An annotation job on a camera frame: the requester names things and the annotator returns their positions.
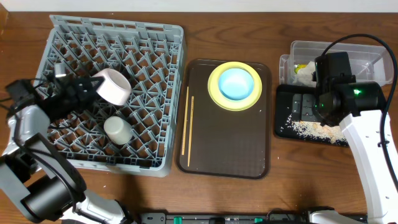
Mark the spilled rice pile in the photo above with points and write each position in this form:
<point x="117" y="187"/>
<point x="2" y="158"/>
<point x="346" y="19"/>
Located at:
<point x="315" y="131"/>

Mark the wooden chopstick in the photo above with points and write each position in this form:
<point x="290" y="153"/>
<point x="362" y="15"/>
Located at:
<point x="185" y="123"/>
<point x="190" y="131"/>

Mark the wooden chopstick right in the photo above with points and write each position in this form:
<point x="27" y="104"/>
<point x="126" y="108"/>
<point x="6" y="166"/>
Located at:
<point x="190" y="131"/>

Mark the light blue bowl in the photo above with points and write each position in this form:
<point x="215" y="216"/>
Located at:
<point x="236" y="84"/>

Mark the white cup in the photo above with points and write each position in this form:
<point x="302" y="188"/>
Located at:
<point x="118" y="130"/>

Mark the yellow plate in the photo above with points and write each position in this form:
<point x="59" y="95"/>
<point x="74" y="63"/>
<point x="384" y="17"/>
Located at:
<point x="232" y="105"/>

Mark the wooden chopstick left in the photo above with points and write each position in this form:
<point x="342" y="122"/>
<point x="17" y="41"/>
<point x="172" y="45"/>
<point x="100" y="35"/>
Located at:
<point x="185" y="123"/>

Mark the brown serving tray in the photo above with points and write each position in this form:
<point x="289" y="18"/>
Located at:
<point x="227" y="143"/>

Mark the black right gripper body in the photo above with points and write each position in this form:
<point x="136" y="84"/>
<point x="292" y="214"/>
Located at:
<point x="302" y="107"/>

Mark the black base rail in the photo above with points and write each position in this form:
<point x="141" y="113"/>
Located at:
<point x="273" y="217"/>

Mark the black waste tray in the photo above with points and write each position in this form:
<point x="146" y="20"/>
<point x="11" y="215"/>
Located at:
<point x="283" y="111"/>

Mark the pink bowl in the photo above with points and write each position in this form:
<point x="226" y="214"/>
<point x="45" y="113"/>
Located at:
<point x="115" y="88"/>

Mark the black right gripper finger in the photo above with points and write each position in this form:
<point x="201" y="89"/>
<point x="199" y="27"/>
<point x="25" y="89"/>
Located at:
<point x="297" y="107"/>
<point x="308" y="106"/>

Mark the grey dishwasher rack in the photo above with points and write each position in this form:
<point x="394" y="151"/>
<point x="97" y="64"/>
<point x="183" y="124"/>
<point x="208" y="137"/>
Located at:
<point x="151" y="57"/>

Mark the white tissue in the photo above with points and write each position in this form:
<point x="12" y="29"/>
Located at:
<point x="305" y="76"/>

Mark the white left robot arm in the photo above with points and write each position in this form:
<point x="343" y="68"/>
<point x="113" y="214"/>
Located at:
<point x="36" y="178"/>

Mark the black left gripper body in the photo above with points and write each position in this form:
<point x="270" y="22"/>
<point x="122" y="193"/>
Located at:
<point x="74" y="90"/>

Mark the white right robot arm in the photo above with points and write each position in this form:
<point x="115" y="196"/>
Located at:
<point x="375" y="155"/>

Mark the clear plastic bin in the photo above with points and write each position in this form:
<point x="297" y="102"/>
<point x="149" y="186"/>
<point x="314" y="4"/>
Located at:
<point x="367" y="62"/>

